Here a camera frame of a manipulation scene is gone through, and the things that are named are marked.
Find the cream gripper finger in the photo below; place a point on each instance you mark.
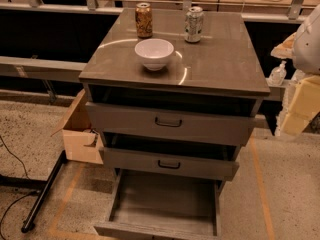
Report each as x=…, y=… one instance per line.
x=301, y=104

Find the silver 7up can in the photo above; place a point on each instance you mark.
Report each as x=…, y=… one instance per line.
x=193, y=24

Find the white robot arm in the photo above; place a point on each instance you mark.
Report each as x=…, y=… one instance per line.
x=303, y=48

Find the grey top drawer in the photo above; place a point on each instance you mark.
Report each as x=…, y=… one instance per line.
x=167, y=124

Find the grey drawer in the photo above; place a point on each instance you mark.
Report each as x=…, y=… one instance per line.
x=151, y=206
x=167, y=124
x=169, y=164

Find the grey drawer cabinet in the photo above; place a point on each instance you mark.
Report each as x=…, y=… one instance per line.
x=220, y=75

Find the brown patterned drink can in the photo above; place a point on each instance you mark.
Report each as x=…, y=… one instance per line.
x=143, y=18

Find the grey middle drawer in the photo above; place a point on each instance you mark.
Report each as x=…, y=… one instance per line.
x=169, y=164

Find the grey bottom drawer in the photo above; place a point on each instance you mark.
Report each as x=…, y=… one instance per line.
x=151, y=206

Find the clear sanitizer bottle left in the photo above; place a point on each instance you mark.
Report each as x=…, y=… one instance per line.
x=277, y=75

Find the white ceramic bowl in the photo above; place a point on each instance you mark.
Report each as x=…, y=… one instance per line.
x=154, y=54

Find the cardboard box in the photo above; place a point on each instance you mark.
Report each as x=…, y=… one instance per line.
x=81, y=141

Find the black metal floor bar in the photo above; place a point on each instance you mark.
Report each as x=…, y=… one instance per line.
x=28, y=224

